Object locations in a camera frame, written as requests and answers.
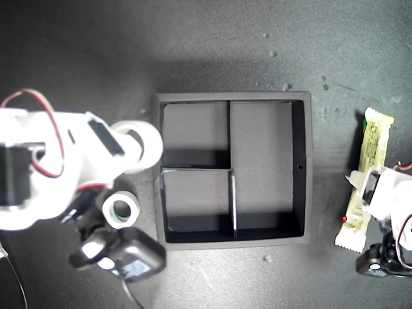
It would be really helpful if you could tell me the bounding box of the large white tape roll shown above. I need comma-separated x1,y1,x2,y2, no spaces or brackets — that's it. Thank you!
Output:
111,120,164,175

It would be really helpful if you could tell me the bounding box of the cream snack bar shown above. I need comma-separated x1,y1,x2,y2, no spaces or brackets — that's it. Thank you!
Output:
334,108,395,254

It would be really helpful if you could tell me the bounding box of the small white tape roll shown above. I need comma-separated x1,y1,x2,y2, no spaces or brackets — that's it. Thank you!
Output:
102,190,141,230

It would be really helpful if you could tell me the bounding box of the black compartment tray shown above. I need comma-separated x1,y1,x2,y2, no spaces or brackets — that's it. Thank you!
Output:
151,91,313,252

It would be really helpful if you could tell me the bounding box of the red arm wire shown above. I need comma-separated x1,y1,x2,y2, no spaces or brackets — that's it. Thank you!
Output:
397,213,412,270

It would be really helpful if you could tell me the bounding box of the red gripper wire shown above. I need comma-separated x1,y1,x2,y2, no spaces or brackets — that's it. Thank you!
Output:
1,89,66,178

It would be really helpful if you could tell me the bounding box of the black camera cable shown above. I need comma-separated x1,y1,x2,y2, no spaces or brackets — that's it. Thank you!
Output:
122,278,144,309

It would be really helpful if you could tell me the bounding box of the thin black cable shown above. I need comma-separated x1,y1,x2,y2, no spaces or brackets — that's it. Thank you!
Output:
0,252,28,309

